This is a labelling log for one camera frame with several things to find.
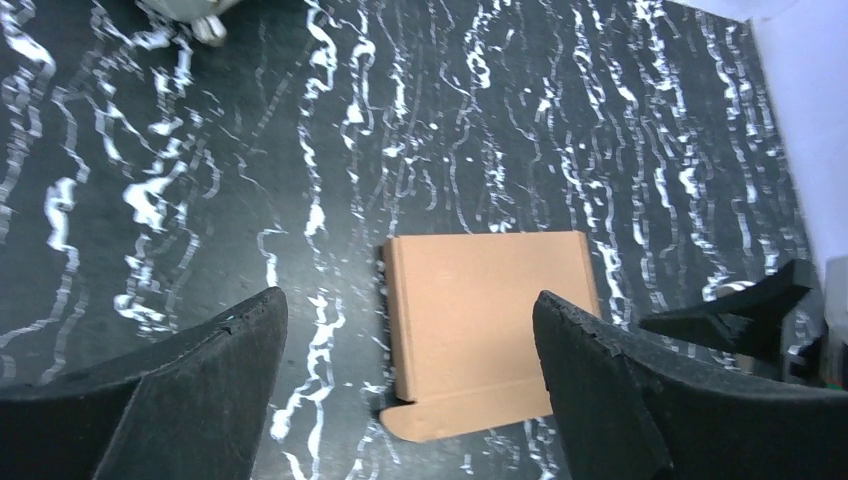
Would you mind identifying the brown cardboard box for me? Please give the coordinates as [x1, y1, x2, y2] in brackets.
[380, 231, 599, 443]

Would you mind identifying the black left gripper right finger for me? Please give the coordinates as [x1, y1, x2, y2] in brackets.
[532, 291, 847, 479]

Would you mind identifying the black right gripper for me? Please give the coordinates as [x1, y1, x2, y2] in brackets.
[638, 260, 847, 391]

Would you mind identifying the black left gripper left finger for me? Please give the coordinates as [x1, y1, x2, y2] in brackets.
[1, 287, 288, 479]

